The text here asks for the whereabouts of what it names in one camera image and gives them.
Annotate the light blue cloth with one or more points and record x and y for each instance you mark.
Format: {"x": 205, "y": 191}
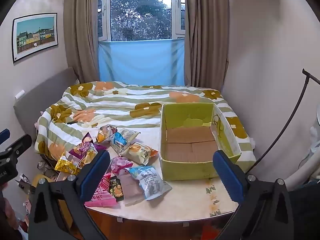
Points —
{"x": 140, "y": 60}

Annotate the cream orange bun packet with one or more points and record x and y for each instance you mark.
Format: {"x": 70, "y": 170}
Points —
{"x": 140, "y": 152}

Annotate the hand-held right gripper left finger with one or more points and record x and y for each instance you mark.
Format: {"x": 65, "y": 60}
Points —
{"x": 95, "y": 170}

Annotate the brown curtain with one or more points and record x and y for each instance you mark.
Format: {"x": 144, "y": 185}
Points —
{"x": 207, "y": 42}
{"x": 80, "y": 30}

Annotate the purple chips packet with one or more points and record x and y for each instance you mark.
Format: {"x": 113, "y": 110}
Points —
{"x": 85, "y": 152}

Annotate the glass jar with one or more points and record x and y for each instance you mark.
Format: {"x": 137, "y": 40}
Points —
{"x": 43, "y": 167}

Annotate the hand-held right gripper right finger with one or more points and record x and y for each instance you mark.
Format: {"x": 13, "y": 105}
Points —
{"x": 227, "y": 177}

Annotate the pink translucent snack packet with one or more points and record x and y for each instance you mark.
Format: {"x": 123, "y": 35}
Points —
{"x": 120, "y": 163}

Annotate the green cardboard box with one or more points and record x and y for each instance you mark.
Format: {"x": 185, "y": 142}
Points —
{"x": 190, "y": 147}

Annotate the white wall switch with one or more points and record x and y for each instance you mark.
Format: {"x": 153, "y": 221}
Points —
{"x": 19, "y": 94}

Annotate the framed wall poster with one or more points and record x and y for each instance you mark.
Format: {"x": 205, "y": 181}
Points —
{"x": 35, "y": 37}

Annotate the dark green snack packet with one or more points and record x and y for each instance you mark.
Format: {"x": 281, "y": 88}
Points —
{"x": 116, "y": 187}

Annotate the orange silver snack packet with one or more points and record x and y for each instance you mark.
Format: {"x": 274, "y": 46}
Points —
{"x": 105, "y": 135}

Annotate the grey bed headboard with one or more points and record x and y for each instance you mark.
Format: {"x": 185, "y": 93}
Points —
{"x": 37, "y": 100}

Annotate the floral table cover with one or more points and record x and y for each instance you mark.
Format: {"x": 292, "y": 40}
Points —
{"x": 190, "y": 197}

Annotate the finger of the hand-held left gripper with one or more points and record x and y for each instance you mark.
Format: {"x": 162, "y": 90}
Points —
{"x": 17, "y": 145}
{"x": 4, "y": 133}

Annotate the yellow foil snack packet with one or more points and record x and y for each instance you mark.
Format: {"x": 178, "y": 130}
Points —
{"x": 65, "y": 166}

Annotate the floral striped blanket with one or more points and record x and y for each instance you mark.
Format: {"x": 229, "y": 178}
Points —
{"x": 112, "y": 105}

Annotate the pale mauve snack packet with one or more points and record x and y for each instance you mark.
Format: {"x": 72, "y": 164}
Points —
{"x": 131, "y": 188}

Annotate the blue white snack packet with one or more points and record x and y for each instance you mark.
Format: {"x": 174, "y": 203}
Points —
{"x": 150, "y": 182}
{"x": 121, "y": 141}

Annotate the bright pink snack packet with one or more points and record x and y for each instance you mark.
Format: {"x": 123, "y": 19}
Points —
{"x": 102, "y": 192}

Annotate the window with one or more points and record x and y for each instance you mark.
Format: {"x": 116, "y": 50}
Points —
{"x": 140, "y": 12}

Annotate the black curved lamp pole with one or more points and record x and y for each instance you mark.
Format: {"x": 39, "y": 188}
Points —
{"x": 292, "y": 120}

